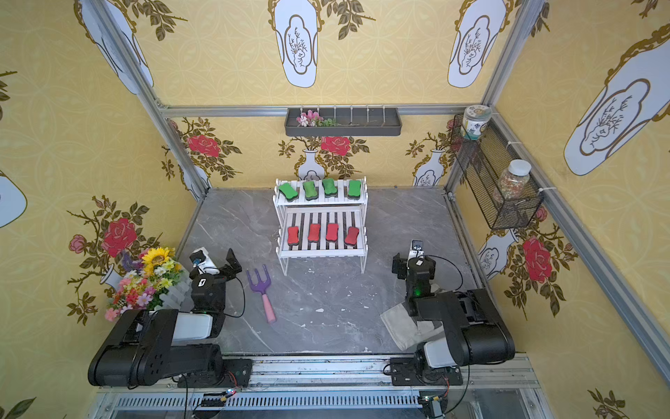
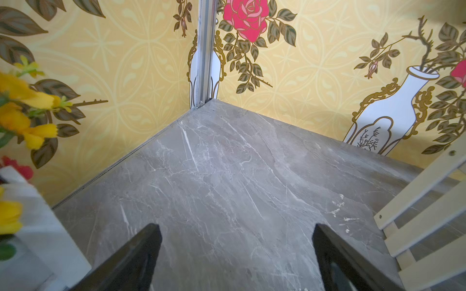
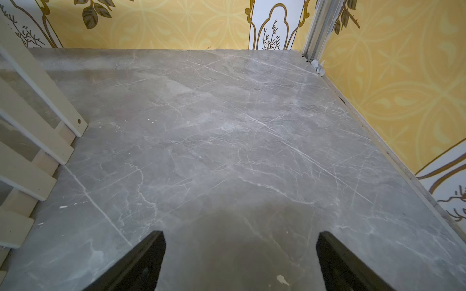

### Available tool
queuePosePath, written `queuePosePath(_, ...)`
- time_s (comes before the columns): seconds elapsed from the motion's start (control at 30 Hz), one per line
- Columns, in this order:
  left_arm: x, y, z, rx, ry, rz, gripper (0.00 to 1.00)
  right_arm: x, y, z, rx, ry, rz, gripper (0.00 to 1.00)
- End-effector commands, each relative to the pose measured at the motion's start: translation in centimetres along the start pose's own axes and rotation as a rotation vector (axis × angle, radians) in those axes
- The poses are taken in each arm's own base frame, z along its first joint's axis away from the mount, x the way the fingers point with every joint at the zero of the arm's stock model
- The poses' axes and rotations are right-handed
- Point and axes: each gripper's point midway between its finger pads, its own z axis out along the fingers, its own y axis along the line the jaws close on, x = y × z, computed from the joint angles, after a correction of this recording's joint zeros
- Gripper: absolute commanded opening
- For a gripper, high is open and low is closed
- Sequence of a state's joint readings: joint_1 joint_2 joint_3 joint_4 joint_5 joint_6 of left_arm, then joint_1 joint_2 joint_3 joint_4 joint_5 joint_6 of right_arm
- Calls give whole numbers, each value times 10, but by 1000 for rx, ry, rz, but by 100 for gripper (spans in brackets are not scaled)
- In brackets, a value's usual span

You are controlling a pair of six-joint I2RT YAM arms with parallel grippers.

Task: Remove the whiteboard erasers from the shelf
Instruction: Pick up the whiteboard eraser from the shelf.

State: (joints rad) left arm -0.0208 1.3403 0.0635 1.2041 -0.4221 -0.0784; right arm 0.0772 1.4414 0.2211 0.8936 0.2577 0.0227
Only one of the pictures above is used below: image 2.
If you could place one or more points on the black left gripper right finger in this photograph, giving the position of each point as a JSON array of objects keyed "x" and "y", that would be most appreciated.
[{"x": 343, "y": 268}]

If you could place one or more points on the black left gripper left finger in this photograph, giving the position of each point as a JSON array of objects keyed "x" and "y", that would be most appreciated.
[{"x": 131, "y": 268}]

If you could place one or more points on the white wooden slatted shelf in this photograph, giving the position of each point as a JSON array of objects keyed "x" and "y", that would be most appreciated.
[{"x": 448, "y": 261}]

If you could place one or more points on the white flower pot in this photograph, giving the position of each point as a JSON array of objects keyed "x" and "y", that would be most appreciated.
[{"x": 46, "y": 257}]

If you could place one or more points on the colourful artificial flower bouquet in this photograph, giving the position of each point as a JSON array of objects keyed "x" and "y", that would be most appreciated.
[{"x": 19, "y": 105}]

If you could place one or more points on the aluminium corner frame post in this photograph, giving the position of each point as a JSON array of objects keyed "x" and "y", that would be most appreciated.
[{"x": 201, "y": 68}]

